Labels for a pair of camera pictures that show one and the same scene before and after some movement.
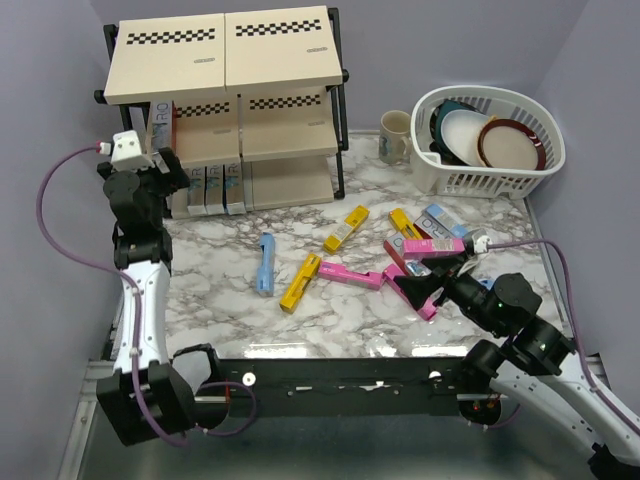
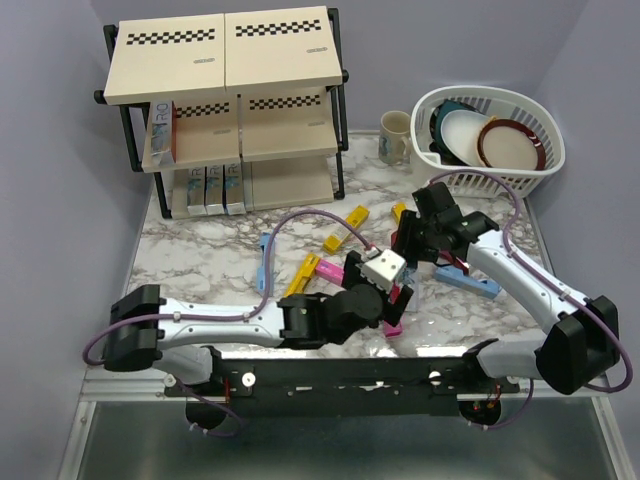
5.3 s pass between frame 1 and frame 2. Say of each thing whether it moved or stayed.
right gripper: moved
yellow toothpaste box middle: stayed
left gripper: moved
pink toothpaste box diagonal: moved
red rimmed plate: stayed
